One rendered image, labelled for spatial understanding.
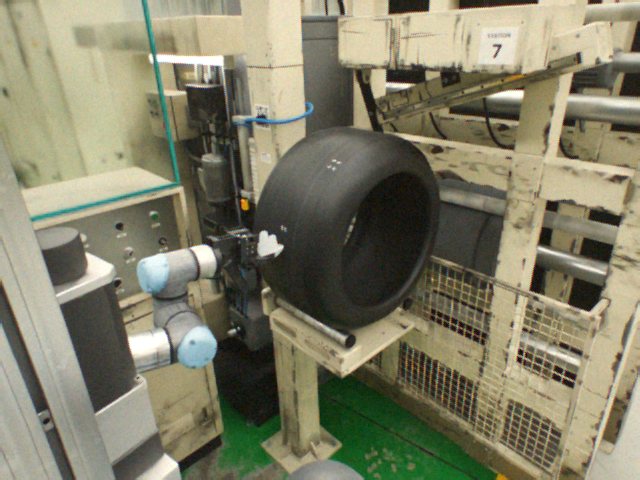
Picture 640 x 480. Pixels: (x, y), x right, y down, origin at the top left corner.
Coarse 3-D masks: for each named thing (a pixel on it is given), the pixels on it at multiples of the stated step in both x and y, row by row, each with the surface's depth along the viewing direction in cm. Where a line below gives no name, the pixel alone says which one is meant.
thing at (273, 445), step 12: (324, 432) 213; (264, 444) 208; (276, 444) 208; (324, 444) 207; (336, 444) 207; (276, 456) 202; (288, 456) 202; (312, 456) 202; (324, 456) 202; (288, 468) 197
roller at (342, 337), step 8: (280, 304) 154; (288, 304) 151; (296, 312) 148; (304, 320) 146; (312, 320) 143; (320, 328) 140; (328, 328) 138; (336, 336) 135; (344, 336) 134; (352, 336) 134; (344, 344) 133; (352, 344) 135
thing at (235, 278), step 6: (228, 264) 104; (222, 270) 107; (228, 270) 105; (234, 270) 106; (228, 276) 107; (234, 276) 106; (240, 276) 108; (234, 282) 107; (240, 282) 108; (246, 282) 111; (234, 288) 110; (240, 288) 109; (246, 288) 110
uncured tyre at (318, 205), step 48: (336, 144) 119; (384, 144) 119; (288, 192) 117; (336, 192) 110; (384, 192) 161; (432, 192) 136; (288, 240) 115; (336, 240) 112; (384, 240) 164; (432, 240) 145; (288, 288) 122; (336, 288) 117; (384, 288) 154
